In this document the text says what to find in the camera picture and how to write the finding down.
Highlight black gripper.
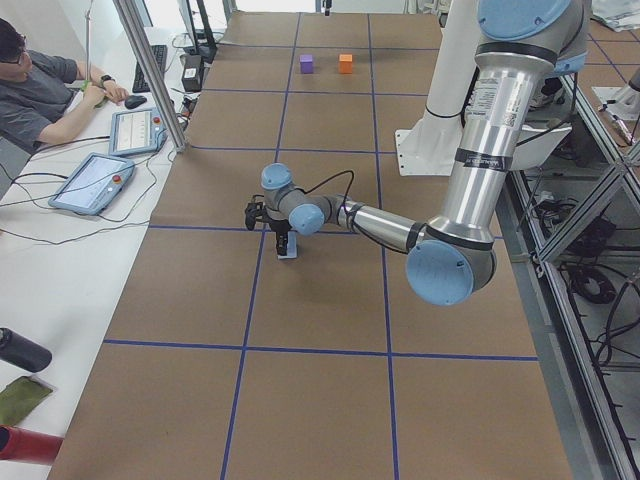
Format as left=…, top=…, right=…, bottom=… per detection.
left=268, top=212, right=292, bottom=257

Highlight light blue foam block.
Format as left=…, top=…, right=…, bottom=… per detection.
left=277, top=231, right=297, bottom=260

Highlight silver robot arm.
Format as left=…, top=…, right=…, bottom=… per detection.
left=245, top=1, right=591, bottom=306

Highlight purple foam block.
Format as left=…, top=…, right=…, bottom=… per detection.
left=299, top=54, right=314, bottom=74

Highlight orange foam block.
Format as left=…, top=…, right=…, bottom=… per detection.
left=338, top=53, right=353, bottom=75

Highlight teach pendant far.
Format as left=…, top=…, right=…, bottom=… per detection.
left=109, top=108, right=167, bottom=157

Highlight teach pendant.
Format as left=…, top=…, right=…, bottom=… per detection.
left=109, top=108, right=167, bottom=157
left=48, top=153, right=135, bottom=216

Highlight black power adapter box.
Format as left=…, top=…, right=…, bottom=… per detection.
left=181, top=55, right=203, bottom=93

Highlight teach pendant near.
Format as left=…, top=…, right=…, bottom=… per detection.
left=48, top=153, right=135, bottom=216

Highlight black computer mouse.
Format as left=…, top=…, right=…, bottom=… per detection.
left=124, top=95, right=147, bottom=110

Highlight black keyboard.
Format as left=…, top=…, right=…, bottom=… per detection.
left=132, top=43, right=169, bottom=94

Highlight seated person grey shirt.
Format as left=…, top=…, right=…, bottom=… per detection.
left=1, top=20, right=130, bottom=154

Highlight black water bottle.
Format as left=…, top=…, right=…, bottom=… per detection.
left=1, top=327, right=52, bottom=373

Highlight green cloth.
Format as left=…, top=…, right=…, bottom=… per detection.
left=1, top=376, right=53, bottom=426

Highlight red bottle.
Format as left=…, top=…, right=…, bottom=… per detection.
left=1, top=425, right=64, bottom=465

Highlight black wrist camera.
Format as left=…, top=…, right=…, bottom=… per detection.
left=244, top=198, right=265, bottom=231

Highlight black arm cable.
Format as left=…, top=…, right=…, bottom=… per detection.
left=249, top=169, right=359, bottom=221

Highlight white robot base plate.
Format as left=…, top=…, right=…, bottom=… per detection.
left=395, top=125, right=463, bottom=177

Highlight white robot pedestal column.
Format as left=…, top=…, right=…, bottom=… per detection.
left=416, top=0, right=480, bottom=156

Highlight aluminium frame post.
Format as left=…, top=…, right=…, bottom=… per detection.
left=113, top=0, right=187, bottom=153

